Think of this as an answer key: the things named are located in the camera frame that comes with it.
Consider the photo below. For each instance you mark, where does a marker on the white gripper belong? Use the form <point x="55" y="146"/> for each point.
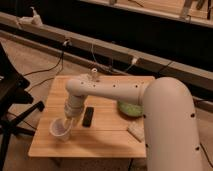
<point x="74" y="106"/>

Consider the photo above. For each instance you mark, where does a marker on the white ceramic cup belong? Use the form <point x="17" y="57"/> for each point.
<point x="57" y="130"/>

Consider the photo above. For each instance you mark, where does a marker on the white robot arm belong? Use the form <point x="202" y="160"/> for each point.
<point x="171" y="133"/>

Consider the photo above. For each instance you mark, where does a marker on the green ceramic bowl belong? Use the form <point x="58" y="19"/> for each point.
<point x="129" y="109"/>

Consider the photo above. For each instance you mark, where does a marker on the black rectangular remote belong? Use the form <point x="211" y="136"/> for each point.
<point x="88" y="115"/>

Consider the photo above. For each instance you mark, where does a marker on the small white bottle figure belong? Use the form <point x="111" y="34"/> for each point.
<point x="94" y="75"/>

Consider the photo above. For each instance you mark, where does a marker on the white textured sponge block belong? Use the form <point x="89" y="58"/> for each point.
<point x="136" y="131"/>

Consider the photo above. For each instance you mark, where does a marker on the black office chair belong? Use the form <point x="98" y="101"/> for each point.
<point x="12" y="91"/>

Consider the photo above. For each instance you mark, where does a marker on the long wooden rail beam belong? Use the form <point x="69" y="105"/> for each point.
<point x="197" y="78"/>

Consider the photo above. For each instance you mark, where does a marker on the white clamp on rail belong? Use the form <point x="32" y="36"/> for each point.
<point x="35" y="19"/>

